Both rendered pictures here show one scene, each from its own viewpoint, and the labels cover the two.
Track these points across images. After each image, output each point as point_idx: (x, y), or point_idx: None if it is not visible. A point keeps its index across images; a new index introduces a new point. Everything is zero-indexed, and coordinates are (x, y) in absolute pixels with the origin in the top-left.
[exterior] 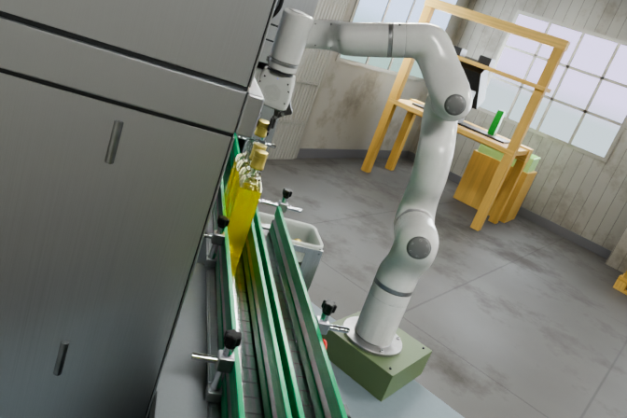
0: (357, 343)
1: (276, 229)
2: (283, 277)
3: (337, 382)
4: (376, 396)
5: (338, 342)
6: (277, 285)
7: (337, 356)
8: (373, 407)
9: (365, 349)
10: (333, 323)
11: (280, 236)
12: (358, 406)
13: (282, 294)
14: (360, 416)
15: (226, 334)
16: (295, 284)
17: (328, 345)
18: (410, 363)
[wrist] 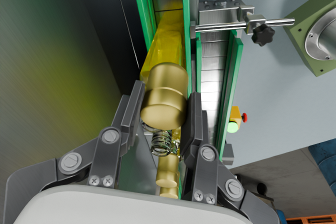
0: (308, 53)
1: (230, 65)
2: (219, 121)
3: (278, 54)
4: (304, 63)
5: (294, 40)
6: (214, 121)
7: (290, 38)
8: (294, 70)
9: (311, 57)
10: (303, 22)
11: (226, 93)
12: (282, 71)
13: (216, 127)
14: (278, 79)
15: None
16: (218, 150)
17: (288, 32)
18: None
